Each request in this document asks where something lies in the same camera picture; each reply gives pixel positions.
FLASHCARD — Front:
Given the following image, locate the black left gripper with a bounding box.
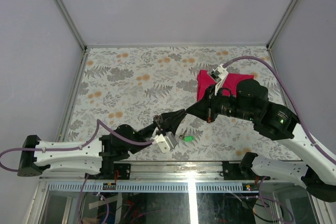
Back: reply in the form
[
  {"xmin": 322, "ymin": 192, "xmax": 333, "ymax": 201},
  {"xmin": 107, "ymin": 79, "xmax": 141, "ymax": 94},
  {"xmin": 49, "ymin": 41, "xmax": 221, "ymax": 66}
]
[{"xmin": 130, "ymin": 111, "xmax": 188, "ymax": 156}]

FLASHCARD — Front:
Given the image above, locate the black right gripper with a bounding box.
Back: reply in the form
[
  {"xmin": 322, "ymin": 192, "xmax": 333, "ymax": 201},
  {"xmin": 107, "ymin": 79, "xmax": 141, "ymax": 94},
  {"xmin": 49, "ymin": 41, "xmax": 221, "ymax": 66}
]
[{"xmin": 186, "ymin": 83, "xmax": 256, "ymax": 123}]

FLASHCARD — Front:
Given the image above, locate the green key tag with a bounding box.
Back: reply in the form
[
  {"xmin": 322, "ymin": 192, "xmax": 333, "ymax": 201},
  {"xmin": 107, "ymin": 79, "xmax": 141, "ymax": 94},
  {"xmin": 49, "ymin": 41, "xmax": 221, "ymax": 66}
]
[{"xmin": 180, "ymin": 135, "xmax": 194, "ymax": 142}]

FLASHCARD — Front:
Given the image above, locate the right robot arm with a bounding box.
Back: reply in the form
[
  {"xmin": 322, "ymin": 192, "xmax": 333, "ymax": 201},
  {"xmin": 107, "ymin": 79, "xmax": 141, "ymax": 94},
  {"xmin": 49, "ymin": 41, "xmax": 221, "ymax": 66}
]
[{"xmin": 186, "ymin": 79, "xmax": 335, "ymax": 202}]

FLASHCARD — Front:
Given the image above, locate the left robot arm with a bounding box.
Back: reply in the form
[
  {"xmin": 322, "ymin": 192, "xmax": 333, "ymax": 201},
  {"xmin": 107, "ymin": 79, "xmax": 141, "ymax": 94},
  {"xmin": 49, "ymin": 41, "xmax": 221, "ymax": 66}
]
[{"xmin": 17, "ymin": 110, "xmax": 186, "ymax": 179}]

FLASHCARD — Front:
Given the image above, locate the red folded cloth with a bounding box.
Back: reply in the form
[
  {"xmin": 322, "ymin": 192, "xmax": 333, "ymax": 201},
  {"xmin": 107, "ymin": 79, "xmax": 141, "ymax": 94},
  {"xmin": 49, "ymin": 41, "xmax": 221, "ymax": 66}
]
[{"xmin": 197, "ymin": 70, "xmax": 254, "ymax": 101}]

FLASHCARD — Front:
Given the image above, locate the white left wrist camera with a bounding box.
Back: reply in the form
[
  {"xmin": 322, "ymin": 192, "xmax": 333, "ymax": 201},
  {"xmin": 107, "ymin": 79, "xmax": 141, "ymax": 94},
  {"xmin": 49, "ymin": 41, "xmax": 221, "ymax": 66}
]
[{"xmin": 154, "ymin": 132, "xmax": 178, "ymax": 153}]

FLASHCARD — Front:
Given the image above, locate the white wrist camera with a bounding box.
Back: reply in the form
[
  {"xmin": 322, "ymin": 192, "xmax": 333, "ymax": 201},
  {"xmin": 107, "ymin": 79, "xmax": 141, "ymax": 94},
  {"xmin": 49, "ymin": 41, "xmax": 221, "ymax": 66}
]
[
  {"xmin": 208, "ymin": 65, "xmax": 229, "ymax": 96},
  {"xmin": 154, "ymin": 132, "xmax": 178, "ymax": 153}
]

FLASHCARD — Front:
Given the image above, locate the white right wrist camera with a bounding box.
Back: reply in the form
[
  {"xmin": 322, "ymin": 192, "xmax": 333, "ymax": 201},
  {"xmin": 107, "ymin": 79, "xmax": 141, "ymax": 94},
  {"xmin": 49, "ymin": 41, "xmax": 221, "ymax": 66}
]
[{"xmin": 208, "ymin": 65, "xmax": 229, "ymax": 96}]

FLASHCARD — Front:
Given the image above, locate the aluminium front rail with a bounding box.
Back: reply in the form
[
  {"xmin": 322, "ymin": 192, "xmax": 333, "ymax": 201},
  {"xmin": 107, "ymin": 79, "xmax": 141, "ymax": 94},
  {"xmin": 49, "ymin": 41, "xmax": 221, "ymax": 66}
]
[{"xmin": 39, "ymin": 161, "xmax": 322, "ymax": 193}]

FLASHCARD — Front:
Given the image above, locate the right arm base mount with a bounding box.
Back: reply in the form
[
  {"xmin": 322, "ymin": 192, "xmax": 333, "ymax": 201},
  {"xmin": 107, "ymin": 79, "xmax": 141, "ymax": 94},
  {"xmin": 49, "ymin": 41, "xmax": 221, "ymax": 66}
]
[{"xmin": 220, "ymin": 161, "xmax": 246, "ymax": 180}]

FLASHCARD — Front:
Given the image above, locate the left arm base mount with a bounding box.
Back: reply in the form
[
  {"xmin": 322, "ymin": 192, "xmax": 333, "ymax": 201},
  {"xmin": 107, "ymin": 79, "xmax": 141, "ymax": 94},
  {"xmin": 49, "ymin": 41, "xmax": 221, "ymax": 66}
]
[{"xmin": 102, "ymin": 163, "xmax": 131, "ymax": 180}]

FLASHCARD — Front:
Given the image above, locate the left aluminium frame post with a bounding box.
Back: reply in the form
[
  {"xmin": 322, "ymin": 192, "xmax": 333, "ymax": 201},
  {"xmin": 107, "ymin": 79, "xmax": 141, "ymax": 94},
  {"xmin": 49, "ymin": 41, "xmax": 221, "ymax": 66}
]
[{"xmin": 53, "ymin": 0, "xmax": 87, "ymax": 51}]

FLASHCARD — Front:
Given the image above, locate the aluminium frame post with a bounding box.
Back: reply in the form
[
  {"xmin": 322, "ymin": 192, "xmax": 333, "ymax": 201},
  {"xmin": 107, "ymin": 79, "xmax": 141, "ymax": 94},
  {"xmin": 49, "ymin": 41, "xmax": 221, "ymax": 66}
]
[
  {"xmin": 266, "ymin": 0, "xmax": 299, "ymax": 49},
  {"xmin": 53, "ymin": 0, "xmax": 87, "ymax": 51}
]

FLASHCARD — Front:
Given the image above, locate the right aluminium frame post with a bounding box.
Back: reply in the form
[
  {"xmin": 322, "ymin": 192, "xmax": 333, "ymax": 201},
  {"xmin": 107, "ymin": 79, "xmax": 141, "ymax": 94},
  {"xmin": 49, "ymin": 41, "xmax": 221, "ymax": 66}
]
[{"xmin": 266, "ymin": 0, "xmax": 299, "ymax": 49}]

